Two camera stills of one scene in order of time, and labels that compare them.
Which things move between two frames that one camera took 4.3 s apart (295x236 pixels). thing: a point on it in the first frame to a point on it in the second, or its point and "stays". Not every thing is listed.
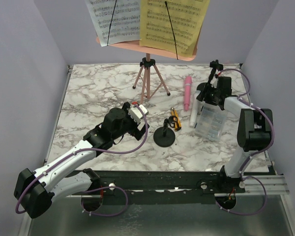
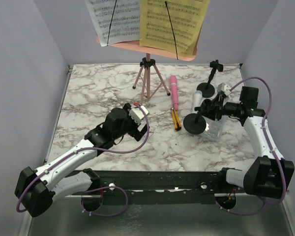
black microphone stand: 206,86 stays
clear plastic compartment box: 210,122 stays
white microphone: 194,111 stays
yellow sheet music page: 187,17 stays
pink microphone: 188,83 to 173,80
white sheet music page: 116,21 stays
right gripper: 210,93 to 216,109
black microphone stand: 164,136 to 194,123
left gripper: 135,132 stays
